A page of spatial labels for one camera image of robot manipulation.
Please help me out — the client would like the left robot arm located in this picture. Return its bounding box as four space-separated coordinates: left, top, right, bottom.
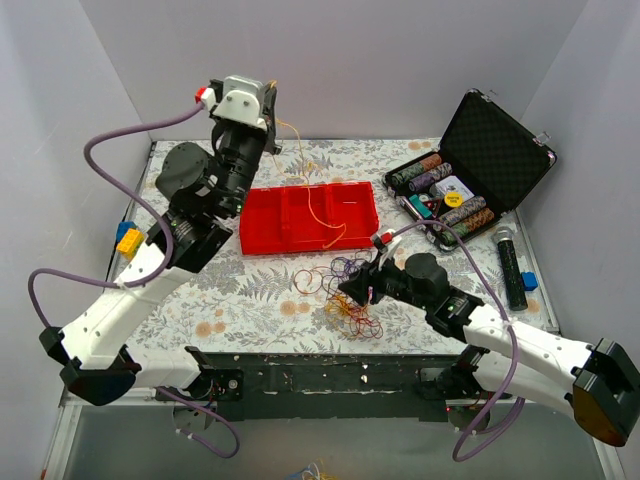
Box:
39 75 280 406

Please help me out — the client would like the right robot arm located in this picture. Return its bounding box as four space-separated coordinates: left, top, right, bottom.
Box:
338 253 639 447

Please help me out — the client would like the red plastic bin right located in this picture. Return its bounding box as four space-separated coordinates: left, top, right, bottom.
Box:
324 182 379 250

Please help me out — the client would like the red plastic bin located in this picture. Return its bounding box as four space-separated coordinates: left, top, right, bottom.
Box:
324 182 379 250
282 185 332 252
239 187 286 255

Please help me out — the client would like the red plastic bin middle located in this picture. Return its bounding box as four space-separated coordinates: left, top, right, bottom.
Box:
282 185 332 252

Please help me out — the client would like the red plastic bin left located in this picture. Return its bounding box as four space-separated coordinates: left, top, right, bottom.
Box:
239 187 286 255

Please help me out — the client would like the black microphone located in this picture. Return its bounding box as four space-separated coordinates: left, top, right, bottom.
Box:
492 227 528 311

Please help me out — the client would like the blue toy block right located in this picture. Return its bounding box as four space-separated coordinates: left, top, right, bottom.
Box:
521 272 539 292

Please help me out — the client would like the black poker chip case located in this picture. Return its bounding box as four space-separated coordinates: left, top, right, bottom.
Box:
383 89 557 242

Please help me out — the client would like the blue toy brick left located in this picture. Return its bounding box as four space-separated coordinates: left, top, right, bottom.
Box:
116 221 137 243

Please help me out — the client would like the yellow toy brick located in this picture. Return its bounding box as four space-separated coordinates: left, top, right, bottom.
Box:
116 228 145 261

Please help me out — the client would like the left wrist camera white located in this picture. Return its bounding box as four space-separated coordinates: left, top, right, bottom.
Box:
195 75 267 131

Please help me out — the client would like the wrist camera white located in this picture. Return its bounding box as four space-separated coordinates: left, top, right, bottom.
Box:
371 229 402 270
195 75 267 131

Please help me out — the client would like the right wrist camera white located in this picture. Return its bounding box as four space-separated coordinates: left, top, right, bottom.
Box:
371 229 402 270

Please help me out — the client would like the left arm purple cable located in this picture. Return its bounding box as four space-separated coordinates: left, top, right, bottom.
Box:
28 102 241 459

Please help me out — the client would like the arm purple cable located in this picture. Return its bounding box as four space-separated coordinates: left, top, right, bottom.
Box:
384 220 526 462
28 102 241 459

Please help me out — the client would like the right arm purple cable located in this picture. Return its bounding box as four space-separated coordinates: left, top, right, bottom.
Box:
384 220 526 462

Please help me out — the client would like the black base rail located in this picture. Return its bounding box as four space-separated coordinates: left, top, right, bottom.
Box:
175 347 485 422

